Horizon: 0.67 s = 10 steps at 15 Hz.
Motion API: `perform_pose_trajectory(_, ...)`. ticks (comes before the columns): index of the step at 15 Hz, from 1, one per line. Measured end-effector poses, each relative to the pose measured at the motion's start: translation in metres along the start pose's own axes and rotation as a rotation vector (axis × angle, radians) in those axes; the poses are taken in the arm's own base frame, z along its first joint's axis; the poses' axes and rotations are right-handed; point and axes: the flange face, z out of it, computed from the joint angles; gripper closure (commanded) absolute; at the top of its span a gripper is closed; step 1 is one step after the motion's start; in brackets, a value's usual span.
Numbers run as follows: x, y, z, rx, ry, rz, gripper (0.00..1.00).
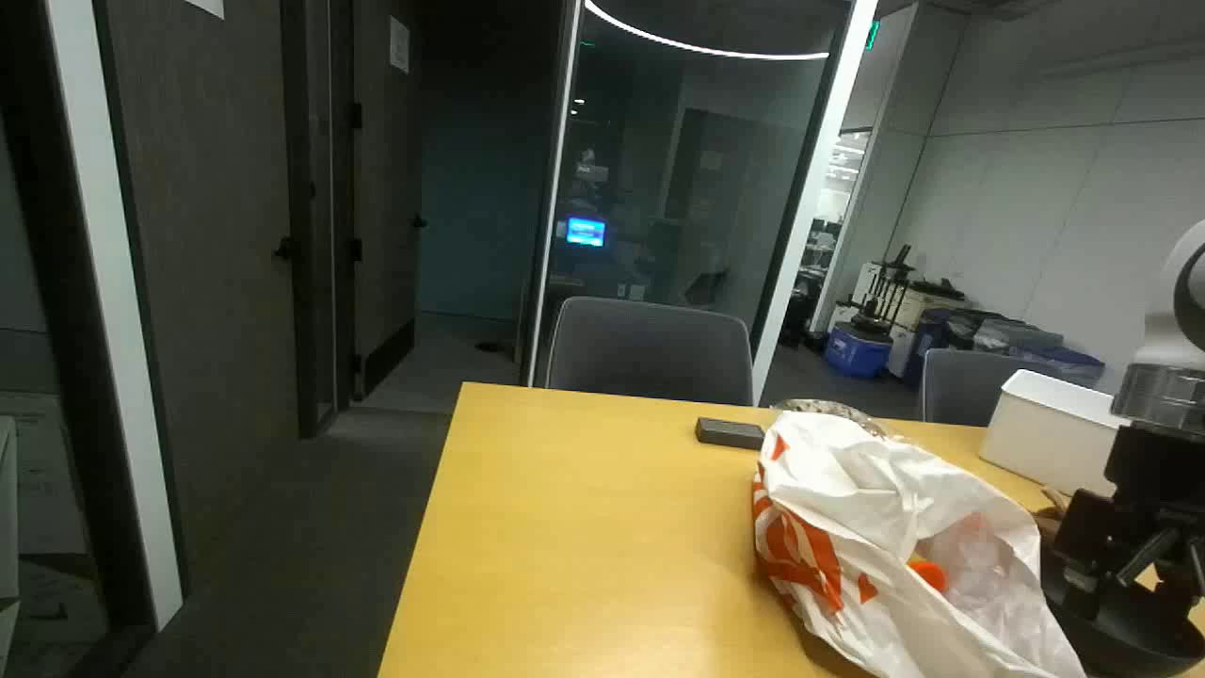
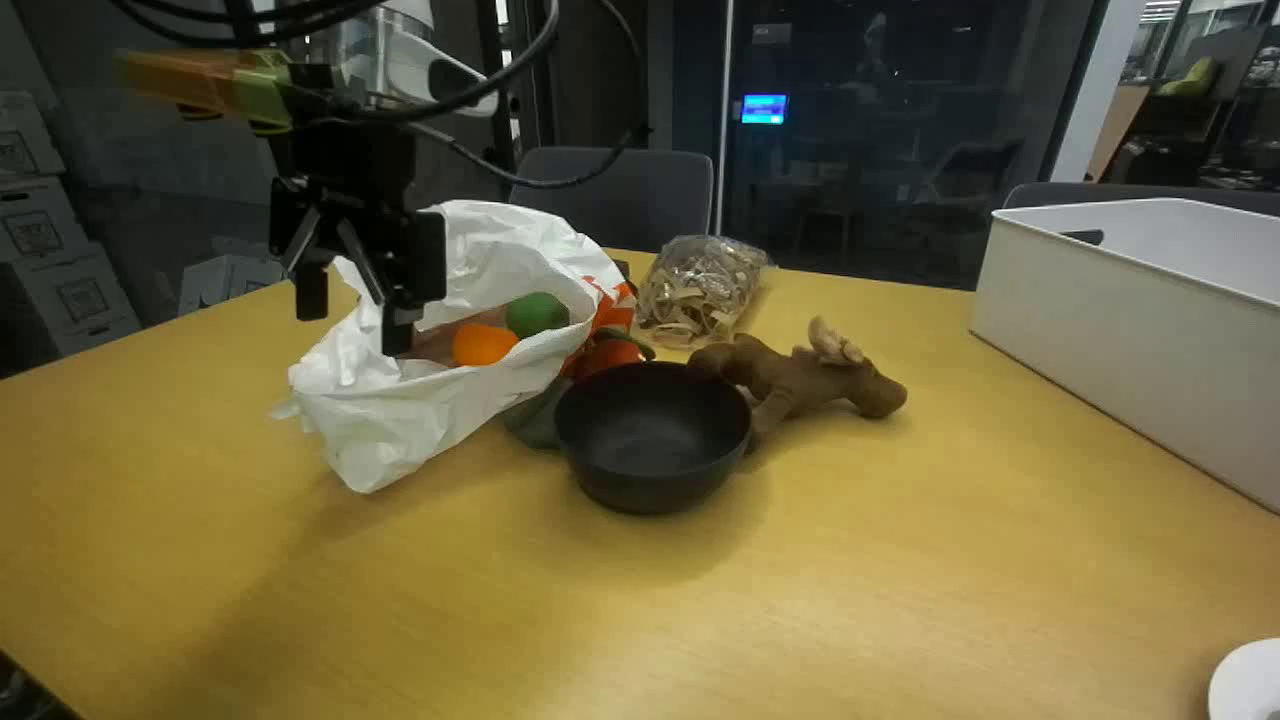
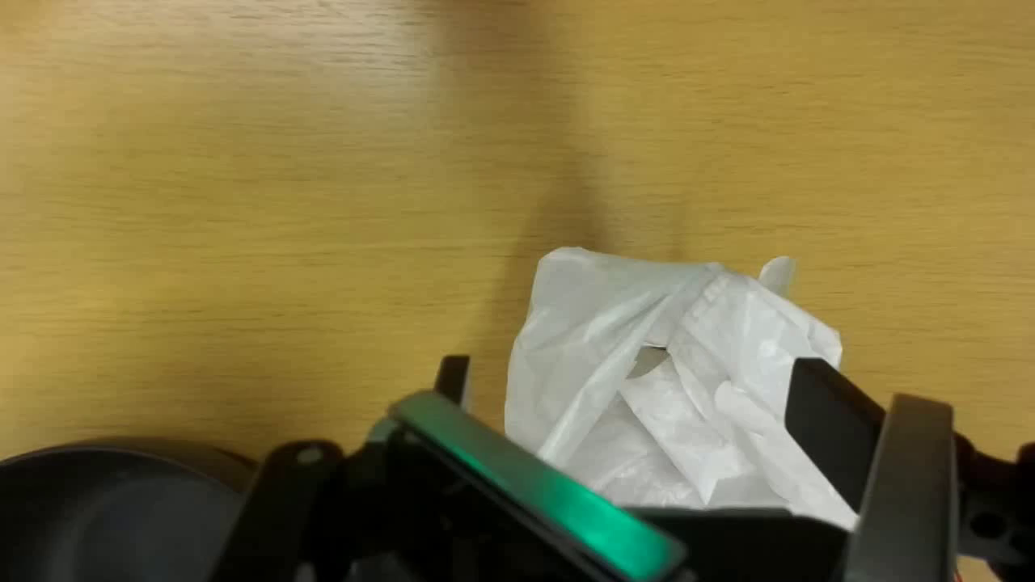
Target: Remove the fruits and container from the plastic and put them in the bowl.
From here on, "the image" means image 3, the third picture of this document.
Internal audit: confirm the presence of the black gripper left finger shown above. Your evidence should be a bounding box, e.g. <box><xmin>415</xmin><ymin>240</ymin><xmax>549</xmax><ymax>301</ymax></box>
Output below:
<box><xmin>388</xmin><ymin>391</ymin><xmax>686</xmax><ymax>582</ymax></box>

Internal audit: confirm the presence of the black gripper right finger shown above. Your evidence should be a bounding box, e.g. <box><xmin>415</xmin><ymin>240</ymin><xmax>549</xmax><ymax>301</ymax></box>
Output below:
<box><xmin>845</xmin><ymin>394</ymin><xmax>959</xmax><ymax>582</ymax></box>

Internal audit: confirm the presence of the white orange plastic bag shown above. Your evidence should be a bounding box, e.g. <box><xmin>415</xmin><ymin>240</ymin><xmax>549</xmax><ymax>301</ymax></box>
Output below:
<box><xmin>505</xmin><ymin>247</ymin><xmax>858</xmax><ymax>531</ymax></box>

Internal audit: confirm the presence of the black bowl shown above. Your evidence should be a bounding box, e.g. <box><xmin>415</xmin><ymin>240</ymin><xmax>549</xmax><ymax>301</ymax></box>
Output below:
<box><xmin>0</xmin><ymin>441</ymin><xmax>254</xmax><ymax>582</ymax></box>

